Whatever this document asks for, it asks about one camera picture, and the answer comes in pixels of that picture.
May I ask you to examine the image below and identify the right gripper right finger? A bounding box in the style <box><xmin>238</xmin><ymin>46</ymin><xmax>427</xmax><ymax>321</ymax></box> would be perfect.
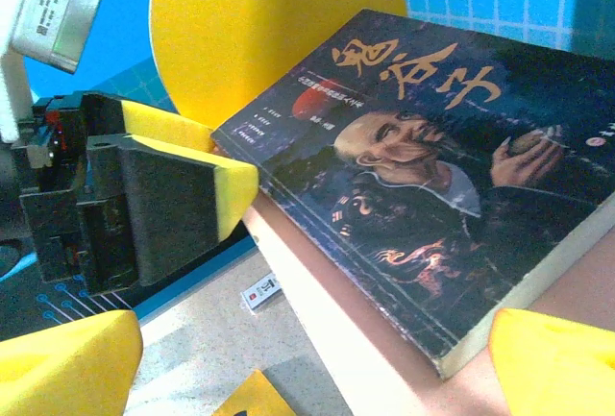
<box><xmin>487</xmin><ymin>307</ymin><xmax>615</xmax><ymax>416</ymax></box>

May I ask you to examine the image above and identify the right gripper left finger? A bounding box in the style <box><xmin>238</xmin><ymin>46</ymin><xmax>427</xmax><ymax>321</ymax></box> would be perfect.
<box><xmin>0</xmin><ymin>309</ymin><xmax>144</xmax><ymax>416</ymax></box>

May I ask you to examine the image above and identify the dark old man portrait book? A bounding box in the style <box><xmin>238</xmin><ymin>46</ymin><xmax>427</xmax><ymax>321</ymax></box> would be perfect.
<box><xmin>209</xmin><ymin>7</ymin><xmax>615</xmax><ymax>381</ymax></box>

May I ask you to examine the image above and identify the yellow bookshelf with pink shelf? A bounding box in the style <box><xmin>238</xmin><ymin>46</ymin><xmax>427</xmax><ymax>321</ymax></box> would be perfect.
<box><xmin>149</xmin><ymin>0</ymin><xmax>615</xmax><ymax>416</ymax></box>

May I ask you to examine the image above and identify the small white card box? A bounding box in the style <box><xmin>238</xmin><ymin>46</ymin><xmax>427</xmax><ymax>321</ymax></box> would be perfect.
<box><xmin>239</xmin><ymin>271</ymin><xmax>284</xmax><ymax>311</ymax></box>

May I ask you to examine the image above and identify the yellow book blue-shirt boy cover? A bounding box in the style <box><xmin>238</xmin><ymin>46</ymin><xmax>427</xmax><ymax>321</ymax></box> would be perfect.
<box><xmin>210</xmin><ymin>368</ymin><xmax>292</xmax><ymax>416</ymax></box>

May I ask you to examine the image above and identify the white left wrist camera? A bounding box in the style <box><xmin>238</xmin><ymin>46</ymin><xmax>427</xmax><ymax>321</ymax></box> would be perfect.
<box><xmin>0</xmin><ymin>0</ymin><xmax>108</xmax><ymax>144</ymax></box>

